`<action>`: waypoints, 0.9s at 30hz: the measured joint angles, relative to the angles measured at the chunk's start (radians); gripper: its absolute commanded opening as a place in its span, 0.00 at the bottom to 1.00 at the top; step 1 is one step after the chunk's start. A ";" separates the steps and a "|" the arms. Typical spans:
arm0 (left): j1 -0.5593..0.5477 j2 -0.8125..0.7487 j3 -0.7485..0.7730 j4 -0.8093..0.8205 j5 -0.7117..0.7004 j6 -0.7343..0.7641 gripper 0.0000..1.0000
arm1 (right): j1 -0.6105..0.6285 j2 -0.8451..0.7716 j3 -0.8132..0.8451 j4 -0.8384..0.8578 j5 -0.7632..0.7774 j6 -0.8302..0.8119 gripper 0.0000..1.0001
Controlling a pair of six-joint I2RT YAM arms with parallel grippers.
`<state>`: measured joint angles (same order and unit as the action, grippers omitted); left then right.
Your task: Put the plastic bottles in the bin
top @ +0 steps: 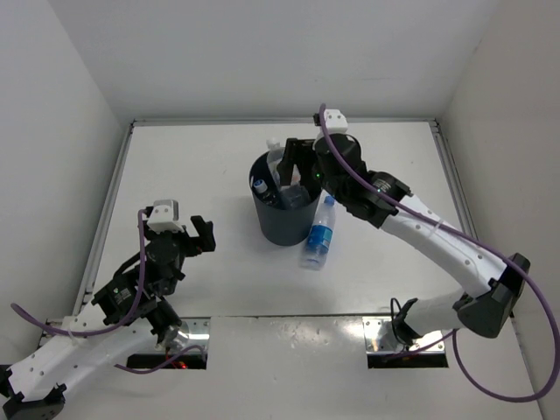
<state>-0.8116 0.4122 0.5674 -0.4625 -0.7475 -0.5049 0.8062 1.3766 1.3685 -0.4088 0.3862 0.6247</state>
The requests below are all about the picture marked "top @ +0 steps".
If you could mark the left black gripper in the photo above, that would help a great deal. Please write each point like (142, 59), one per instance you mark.
(204, 242)

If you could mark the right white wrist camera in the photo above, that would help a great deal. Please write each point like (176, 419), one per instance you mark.
(332, 120)

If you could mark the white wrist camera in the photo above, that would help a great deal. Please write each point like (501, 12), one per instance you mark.
(332, 120)
(164, 217)

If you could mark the clear crushed plastic bottle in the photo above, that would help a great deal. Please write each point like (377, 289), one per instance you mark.
(266, 195)

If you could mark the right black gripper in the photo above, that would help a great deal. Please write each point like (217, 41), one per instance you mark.
(290, 156)

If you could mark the tall blue cap bottle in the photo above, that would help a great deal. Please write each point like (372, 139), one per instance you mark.
(319, 239)

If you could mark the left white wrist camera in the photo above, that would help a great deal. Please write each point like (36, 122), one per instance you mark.
(164, 217)

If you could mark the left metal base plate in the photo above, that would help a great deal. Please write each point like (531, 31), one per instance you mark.
(191, 332)

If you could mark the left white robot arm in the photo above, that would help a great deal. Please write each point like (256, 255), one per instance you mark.
(129, 313)

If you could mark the dark grey plastic bin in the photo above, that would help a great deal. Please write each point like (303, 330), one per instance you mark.
(278, 225)

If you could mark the left aluminium frame rail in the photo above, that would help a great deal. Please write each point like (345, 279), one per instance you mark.
(95, 255)

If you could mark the aluminium frame rail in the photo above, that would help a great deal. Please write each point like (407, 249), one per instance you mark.
(453, 180)
(95, 255)

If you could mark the orange white label bottle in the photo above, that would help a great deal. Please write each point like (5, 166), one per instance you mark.
(291, 192)

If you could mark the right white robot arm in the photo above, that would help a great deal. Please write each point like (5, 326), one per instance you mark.
(489, 288)

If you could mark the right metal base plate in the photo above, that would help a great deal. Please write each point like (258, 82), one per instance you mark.
(381, 341)

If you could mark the metal base plate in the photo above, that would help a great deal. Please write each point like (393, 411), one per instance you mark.
(191, 332)
(381, 341)

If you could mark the right aluminium frame rail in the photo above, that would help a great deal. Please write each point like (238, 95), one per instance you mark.
(453, 180)

